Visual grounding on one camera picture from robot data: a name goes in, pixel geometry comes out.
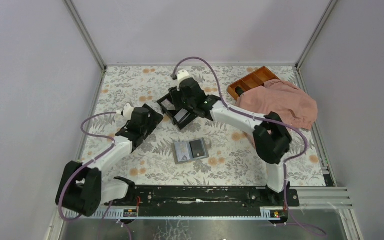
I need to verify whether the black card holder box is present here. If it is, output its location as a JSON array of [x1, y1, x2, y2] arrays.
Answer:
[[157, 93, 198, 130]]

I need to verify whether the stack of cards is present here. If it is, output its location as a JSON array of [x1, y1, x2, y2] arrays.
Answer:
[[161, 99, 189, 123]]

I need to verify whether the dark grey credit card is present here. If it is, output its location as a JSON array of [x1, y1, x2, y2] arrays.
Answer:
[[189, 138, 209, 160]]

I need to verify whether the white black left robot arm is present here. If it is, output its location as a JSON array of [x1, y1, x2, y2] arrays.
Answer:
[[55, 103, 164, 221]]

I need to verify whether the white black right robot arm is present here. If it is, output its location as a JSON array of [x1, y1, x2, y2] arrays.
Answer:
[[169, 76, 292, 206]]

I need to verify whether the orange compartment tray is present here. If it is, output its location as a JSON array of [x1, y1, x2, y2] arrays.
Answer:
[[227, 66, 280, 101]]

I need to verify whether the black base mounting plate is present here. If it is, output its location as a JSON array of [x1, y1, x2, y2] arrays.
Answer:
[[113, 185, 300, 212]]

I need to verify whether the pink cloth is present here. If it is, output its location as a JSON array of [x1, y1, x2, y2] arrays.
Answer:
[[236, 79, 318, 130]]

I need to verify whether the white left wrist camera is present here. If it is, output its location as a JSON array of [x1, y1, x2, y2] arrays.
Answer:
[[116, 102, 135, 121]]

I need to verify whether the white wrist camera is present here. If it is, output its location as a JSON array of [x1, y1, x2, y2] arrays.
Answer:
[[116, 102, 135, 121], [170, 69, 192, 85]]

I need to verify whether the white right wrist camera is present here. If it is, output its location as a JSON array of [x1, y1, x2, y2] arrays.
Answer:
[[170, 69, 192, 85]]

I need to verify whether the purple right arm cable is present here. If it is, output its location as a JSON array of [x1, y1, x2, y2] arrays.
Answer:
[[171, 56, 327, 238]]

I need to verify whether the white slotted cable duct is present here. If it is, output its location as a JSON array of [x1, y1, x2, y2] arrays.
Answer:
[[64, 206, 289, 221]]

